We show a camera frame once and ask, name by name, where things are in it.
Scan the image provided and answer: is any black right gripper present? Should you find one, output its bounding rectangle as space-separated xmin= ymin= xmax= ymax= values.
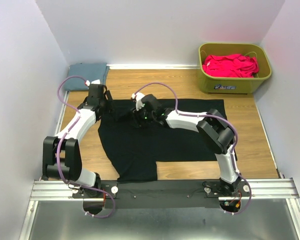
xmin=130 ymin=102 xmax=156 ymax=128

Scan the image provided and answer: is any black t-shirt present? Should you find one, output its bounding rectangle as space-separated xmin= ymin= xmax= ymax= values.
xmin=98 ymin=99 xmax=217 ymax=182

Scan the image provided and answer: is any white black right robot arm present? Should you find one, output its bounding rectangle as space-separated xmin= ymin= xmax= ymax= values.
xmin=131 ymin=92 xmax=241 ymax=196

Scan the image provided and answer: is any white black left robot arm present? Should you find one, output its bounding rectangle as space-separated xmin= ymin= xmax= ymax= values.
xmin=42 ymin=83 xmax=113 ymax=198

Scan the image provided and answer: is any folded blue-grey t-shirt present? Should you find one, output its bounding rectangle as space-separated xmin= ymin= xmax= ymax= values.
xmin=63 ymin=62 xmax=110 ymax=92

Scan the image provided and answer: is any olive green plastic bin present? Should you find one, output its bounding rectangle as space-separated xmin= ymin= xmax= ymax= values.
xmin=198 ymin=42 xmax=272 ymax=94

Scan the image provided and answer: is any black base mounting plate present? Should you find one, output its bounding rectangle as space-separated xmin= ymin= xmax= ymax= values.
xmin=72 ymin=179 xmax=250 ymax=210

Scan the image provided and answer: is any pink t-shirt in bin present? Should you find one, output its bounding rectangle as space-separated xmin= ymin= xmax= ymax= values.
xmin=202 ymin=54 xmax=260 ymax=78

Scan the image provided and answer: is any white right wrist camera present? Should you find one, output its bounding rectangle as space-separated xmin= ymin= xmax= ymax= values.
xmin=131 ymin=92 xmax=145 ymax=111

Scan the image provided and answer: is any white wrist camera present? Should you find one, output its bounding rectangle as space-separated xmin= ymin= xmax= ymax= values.
xmin=131 ymin=92 xmax=145 ymax=111
xmin=85 ymin=79 xmax=101 ymax=87

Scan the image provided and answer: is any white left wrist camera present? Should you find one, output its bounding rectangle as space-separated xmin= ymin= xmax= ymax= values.
xmin=85 ymin=79 xmax=101 ymax=87

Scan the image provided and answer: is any aluminium frame rail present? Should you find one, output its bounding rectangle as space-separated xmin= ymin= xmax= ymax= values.
xmin=19 ymin=89 xmax=300 ymax=240

